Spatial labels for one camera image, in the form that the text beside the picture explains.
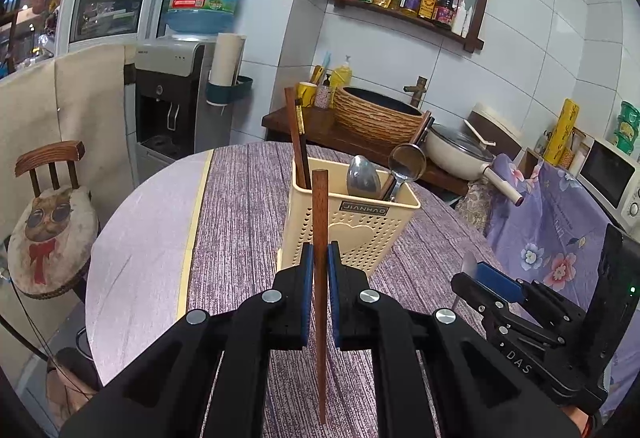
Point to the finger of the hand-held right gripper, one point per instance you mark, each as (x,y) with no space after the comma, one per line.
(475,295)
(497,282)

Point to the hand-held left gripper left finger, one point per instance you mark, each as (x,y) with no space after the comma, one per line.
(306,298)

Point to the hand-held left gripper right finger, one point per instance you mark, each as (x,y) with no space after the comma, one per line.
(333,298)

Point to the cream plastic utensil holder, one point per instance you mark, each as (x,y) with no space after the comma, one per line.
(372,238)

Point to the brown wooden chopstick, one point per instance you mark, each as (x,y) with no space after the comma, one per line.
(320,218)
(296,143)

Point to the dark printed chopstick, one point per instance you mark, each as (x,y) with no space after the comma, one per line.
(299,116)

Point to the person's right forearm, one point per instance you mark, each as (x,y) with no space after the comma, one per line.
(582,425)

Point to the purple floral cloth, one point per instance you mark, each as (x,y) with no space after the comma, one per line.
(540,218)

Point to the beige patterned cloth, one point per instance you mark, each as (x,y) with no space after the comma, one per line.
(472,205)

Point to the white pan with lid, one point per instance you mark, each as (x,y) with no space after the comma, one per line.
(452,151)

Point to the glass jar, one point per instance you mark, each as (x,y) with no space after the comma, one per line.
(572,151)

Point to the white microwave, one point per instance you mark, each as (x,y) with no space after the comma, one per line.
(607,178)

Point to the rice cooker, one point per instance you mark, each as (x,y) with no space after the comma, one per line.
(500,121)

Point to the yellow foil roll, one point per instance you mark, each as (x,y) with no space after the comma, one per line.
(561,128)

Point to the wooden counter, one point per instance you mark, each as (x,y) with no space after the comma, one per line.
(325,126)

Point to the wicker wrapped basin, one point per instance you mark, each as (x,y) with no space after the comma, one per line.
(370,118)

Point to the green cup stack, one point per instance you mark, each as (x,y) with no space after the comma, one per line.
(627,128)

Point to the yellow mug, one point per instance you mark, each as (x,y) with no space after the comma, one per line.
(306,96)

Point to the patterned soap dispenser bottle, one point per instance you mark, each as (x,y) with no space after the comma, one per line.
(323,94)

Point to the bronze faucet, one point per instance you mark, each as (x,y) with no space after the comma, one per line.
(417,91)

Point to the teal paper towel holder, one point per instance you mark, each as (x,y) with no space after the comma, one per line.
(230,91)

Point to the yellow dish soap bottle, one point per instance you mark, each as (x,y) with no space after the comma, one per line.
(341,76)

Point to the water dispenser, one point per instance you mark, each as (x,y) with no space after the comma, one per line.
(165,108)

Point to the paper towel roll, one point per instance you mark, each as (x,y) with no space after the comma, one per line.
(227,58)

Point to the printed round seat cushion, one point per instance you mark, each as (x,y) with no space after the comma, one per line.
(52,238)

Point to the white plastic bottle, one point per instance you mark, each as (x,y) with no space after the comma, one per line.
(461,18)

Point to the dark soy sauce bottle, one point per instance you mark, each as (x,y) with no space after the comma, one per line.
(445,8)

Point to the yellow label sauce bottle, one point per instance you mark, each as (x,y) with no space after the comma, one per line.
(428,3)

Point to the wooden chair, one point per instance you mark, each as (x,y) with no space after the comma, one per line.
(50,156)

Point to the beige cardboard panel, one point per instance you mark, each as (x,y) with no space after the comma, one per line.
(75,98)

